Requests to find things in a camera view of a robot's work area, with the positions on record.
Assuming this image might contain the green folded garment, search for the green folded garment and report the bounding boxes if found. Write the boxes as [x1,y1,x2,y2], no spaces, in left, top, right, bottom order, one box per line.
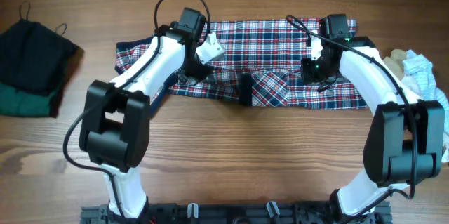
[1,60,67,117]

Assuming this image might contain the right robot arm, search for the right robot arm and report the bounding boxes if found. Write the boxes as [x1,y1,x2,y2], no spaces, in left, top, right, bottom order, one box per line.
[302,35,444,223]

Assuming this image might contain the light blue striped garment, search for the light blue striped garment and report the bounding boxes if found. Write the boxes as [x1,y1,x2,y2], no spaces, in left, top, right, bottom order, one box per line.
[401,50,448,163]

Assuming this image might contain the beige garment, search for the beige garment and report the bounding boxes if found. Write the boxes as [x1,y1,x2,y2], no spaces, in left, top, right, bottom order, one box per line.
[383,49,407,80]

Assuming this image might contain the black folded garment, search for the black folded garment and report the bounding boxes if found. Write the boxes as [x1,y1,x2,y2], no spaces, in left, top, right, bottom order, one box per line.
[1,15,79,96]

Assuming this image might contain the red blue plaid garment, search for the red blue plaid garment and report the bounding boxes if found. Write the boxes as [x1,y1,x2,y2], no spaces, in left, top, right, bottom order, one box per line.
[114,17,368,117]

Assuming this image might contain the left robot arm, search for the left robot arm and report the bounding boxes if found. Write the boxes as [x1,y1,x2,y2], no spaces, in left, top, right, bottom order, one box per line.
[76,22,225,223]

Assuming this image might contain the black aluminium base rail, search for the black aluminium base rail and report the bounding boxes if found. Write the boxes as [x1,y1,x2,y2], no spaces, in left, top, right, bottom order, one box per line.
[79,201,393,224]

